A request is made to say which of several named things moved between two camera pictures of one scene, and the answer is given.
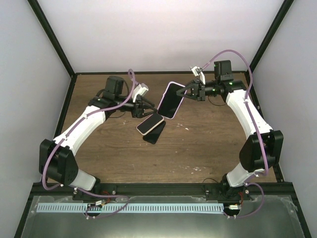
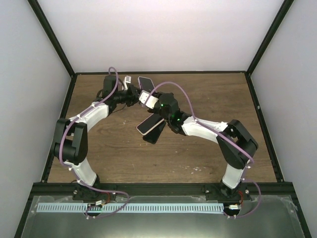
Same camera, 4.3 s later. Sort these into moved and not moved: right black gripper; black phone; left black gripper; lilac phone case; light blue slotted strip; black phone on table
Moved: black phone; lilac phone case; right black gripper; left black gripper
Not moved: black phone on table; light blue slotted strip
